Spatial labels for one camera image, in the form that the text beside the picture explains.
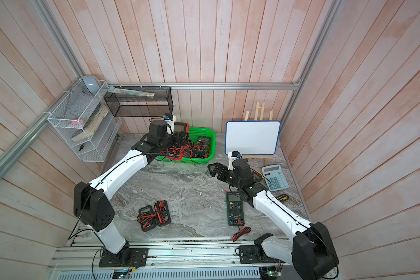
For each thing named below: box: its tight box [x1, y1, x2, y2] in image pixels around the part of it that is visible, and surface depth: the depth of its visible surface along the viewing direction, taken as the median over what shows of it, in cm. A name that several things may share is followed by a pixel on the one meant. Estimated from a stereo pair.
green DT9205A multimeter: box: [193, 135, 212, 159], surface depth 106 cm
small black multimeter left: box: [136, 204, 157, 233], surface depth 82 cm
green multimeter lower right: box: [225, 191, 245, 227], surface depth 86 cm
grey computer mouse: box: [81, 74, 101, 94], surface depth 84 cm
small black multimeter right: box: [154, 200, 172, 227], surface depth 85 cm
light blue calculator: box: [261, 164, 289, 192], surface depth 99 cm
